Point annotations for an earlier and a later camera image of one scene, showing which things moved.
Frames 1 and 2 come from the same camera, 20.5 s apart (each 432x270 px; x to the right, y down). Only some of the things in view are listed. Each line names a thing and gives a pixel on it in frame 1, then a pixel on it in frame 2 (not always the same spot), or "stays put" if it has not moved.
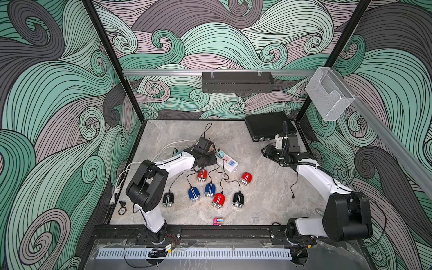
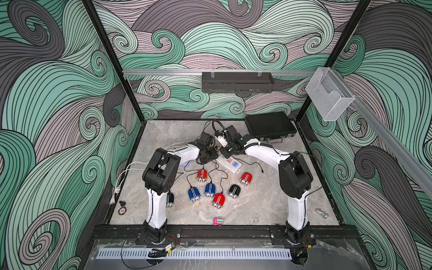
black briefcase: (266, 126) stays put
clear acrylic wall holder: (330, 95) stays put
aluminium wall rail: (219, 72) stays put
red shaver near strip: (202, 175) stays put
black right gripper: (268, 151) to (222, 150)
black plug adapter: (238, 199) to (234, 191)
